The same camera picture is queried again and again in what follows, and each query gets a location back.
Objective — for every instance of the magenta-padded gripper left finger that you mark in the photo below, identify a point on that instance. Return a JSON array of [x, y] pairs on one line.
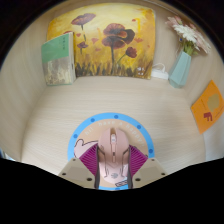
[[86, 160]]

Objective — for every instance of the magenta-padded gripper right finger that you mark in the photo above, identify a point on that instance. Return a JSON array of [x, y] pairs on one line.
[[138, 160]]

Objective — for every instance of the pink computer mouse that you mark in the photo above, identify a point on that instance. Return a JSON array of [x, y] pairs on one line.
[[113, 156]]

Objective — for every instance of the round blue-rimmed cartoon mouse pad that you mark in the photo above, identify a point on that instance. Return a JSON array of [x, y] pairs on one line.
[[90, 128]]

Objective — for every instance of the orange booklet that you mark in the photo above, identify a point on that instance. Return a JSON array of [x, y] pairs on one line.
[[208, 106]]

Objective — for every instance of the white power adapter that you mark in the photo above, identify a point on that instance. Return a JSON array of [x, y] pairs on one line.
[[160, 73]]

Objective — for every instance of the pale teal vase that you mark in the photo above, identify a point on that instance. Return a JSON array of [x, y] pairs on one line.
[[180, 71]]

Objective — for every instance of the green-covered book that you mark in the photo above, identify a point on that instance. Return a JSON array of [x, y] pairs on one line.
[[58, 60]]

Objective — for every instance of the yellow red-flower painting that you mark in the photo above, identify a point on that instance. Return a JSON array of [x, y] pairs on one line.
[[110, 36]]

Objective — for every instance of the pink and white flower bouquet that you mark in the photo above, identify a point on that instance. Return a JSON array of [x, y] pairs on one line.
[[190, 33]]

